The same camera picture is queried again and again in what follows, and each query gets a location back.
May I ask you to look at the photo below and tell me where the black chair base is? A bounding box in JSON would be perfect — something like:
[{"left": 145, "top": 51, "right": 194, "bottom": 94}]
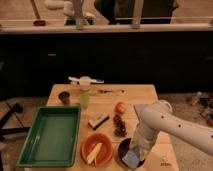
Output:
[{"left": 0, "top": 101, "right": 29, "bottom": 142}]

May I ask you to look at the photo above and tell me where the red bowl on counter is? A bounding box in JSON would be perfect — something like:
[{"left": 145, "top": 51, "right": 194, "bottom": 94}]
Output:
[{"left": 33, "top": 20, "right": 46, "bottom": 26}]

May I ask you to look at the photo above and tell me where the dark grape bunch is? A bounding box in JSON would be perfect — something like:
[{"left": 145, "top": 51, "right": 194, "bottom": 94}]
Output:
[{"left": 113, "top": 115, "right": 127, "bottom": 137}]

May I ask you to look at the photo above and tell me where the purple bowl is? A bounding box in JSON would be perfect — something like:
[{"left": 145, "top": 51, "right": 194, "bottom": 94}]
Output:
[{"left": 118, "top": 138, "right": 145, "bottom": 170}]

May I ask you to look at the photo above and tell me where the white rail counter frame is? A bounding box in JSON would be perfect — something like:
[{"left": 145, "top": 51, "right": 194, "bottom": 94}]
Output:
[{"left": 0, "top": 0, "right": 213, "bottom": 34}]

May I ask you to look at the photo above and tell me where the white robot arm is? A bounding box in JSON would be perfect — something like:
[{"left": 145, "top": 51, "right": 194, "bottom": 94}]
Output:
[{"left": 130, "top": 100, "right": 213, "bottom": 159}]

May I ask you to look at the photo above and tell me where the red apple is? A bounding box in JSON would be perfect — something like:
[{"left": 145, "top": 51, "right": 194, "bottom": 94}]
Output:
[{"left": 115, "top": 102, "right": 126, "bottom": 114}]

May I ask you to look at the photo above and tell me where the orange bowl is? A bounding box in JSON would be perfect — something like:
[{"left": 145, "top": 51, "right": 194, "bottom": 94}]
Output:
[{"left": 81, "top": 133, "right": 113, "bottom": 167}]

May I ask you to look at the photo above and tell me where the blue folded cloth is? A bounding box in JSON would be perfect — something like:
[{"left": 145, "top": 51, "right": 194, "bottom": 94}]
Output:
[{"left": 133, "top": 104, "right": 145, "bottom": 115}]

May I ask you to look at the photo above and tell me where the yellow banana piece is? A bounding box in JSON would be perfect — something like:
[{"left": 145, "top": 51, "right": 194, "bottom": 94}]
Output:
[{"left": 86, "top": 143, "right": 102, "bottom": 164}]

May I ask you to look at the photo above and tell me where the small dark cup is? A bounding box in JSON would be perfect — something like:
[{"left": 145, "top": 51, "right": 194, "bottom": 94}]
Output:
[{"left": 58, "top": 91, "right": 70, "bottom": 105}]

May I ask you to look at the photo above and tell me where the black white eraser block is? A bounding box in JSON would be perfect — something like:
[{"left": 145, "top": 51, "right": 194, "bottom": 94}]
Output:
[{"left": 88, "top": 114, "right": 109, "bottom": 130}]

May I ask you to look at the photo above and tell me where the green plastic tray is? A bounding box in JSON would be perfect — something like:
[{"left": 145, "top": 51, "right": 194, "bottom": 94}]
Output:
[{"left": 17, "top": 106, "right": 81, "bottom": 168}]

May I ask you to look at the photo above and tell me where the blue sponge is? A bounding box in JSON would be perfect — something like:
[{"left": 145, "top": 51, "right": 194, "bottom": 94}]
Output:
[{"left": 122, "top": 147, "right": 140, "bottom": 169}]

